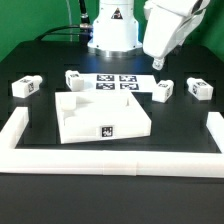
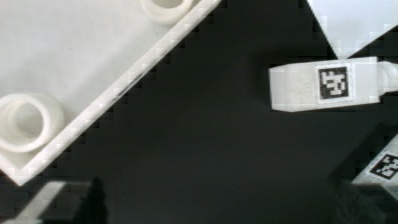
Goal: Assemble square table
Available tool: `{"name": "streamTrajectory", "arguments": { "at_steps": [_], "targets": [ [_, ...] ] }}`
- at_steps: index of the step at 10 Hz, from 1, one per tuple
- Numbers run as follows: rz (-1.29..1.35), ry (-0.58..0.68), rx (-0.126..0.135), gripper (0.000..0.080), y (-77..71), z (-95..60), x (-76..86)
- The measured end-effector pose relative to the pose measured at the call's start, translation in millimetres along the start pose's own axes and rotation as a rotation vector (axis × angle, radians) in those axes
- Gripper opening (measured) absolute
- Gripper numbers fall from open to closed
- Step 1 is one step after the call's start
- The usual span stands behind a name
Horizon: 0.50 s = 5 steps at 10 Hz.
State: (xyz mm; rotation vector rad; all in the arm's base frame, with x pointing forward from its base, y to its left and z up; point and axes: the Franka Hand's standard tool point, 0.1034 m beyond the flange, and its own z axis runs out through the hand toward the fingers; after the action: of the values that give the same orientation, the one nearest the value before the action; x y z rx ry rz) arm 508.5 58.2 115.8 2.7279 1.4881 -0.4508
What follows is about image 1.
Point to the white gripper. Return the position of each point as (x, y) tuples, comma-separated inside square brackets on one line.
[(167, 27)]

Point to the white square tabletop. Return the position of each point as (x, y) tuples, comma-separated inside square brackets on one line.
[(100, 116)]

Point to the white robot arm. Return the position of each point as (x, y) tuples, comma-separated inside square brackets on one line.
[(115, 30)]

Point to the white marker sheet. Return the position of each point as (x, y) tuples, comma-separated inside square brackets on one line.
[(117, 82)]

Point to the white U-shaped fence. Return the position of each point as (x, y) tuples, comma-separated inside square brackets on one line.
[(97, 162)]

